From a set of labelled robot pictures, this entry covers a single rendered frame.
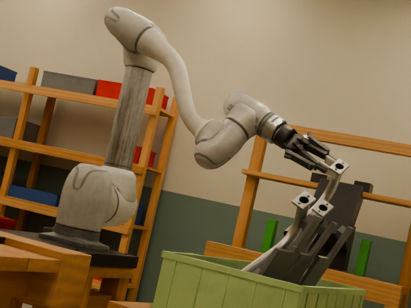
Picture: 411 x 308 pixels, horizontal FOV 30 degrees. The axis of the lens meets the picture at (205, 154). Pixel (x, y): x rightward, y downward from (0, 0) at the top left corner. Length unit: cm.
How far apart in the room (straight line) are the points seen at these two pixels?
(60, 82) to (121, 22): 533
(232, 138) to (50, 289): 74
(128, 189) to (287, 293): 97
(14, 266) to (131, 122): 100
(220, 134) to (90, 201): 50
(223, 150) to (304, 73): 529
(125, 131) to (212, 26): 536
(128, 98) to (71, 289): 89
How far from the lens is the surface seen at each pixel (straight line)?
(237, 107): 246
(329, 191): 243
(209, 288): 204
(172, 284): 209
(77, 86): 790
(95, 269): 248
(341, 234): 242
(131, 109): 278
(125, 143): 277
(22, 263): 196
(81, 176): 258
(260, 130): 244
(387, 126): 738
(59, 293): 211
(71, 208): 256
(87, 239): 257
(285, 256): 207
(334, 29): 770
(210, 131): 240
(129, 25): 267
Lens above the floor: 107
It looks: 5 degrees up
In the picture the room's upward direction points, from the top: 13 degrees clockwise
